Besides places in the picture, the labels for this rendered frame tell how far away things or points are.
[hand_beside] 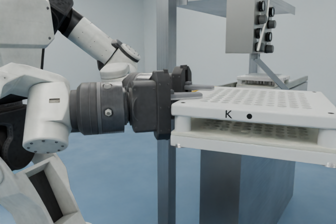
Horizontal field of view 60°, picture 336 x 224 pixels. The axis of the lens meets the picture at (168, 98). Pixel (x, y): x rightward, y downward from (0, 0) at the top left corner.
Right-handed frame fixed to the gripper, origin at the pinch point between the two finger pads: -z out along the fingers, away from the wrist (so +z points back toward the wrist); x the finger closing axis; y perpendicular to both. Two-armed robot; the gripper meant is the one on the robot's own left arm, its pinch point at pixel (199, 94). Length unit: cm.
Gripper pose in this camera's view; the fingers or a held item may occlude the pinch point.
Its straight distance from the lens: 63.5
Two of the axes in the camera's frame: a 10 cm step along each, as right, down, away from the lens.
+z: -8.8, -0.6, 4.8
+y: -4.8, 1.5, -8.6
